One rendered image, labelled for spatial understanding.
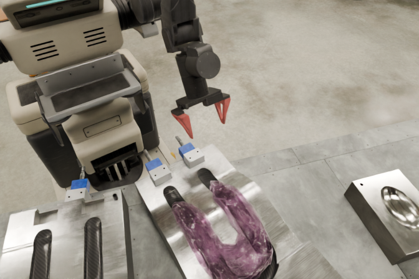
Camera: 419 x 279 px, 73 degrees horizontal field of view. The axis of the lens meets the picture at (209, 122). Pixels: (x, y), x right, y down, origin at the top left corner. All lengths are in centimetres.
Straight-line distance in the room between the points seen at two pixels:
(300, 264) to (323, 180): 33
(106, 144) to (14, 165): 131
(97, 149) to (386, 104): 224
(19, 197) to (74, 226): 135
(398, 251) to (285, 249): 27
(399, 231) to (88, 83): 88
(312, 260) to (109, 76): 69
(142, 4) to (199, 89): 24
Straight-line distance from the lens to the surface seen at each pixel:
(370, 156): 106
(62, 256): 76
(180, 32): 65
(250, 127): 213
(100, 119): 99
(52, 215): 84
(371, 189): 88
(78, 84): 87
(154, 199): 79
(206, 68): 60
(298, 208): 86
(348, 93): 266
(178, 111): 69
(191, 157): 82
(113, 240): 73
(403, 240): 84
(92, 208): 81
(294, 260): 68
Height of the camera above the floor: 153
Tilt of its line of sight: 46 degrees down
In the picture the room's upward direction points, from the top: straight up
